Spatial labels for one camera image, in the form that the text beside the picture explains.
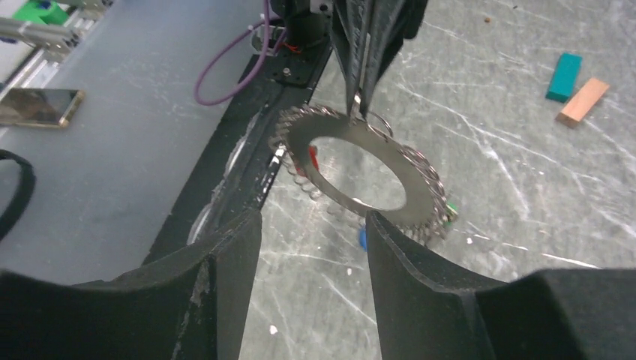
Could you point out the red plastic key tag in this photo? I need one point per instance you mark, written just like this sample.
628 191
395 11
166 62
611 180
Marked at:
312 150

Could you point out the aluminium frame rail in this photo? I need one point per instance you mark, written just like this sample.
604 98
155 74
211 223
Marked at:
50 44

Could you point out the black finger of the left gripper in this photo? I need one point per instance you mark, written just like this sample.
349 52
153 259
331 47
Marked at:
390 24
349 26

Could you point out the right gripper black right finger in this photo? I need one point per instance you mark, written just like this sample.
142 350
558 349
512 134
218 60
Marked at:
425 305

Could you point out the orange rectangular block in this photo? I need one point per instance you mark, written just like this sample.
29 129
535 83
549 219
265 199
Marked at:
582 102

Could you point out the teal rectangular block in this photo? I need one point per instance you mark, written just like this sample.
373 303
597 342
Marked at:
565 74

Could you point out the green plastic part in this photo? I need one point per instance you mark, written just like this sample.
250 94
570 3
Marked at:
42 12

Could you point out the smartphone with gold edge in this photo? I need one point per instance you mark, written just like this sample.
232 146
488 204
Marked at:
40 107

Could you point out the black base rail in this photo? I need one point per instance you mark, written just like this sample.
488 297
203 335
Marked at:
236 168

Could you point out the blue plastic key tag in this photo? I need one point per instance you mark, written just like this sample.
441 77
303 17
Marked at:
362 238

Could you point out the green plastic key tag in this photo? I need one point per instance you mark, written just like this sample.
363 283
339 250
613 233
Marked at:
451 212

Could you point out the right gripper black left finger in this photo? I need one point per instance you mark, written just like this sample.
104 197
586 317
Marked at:
191 304

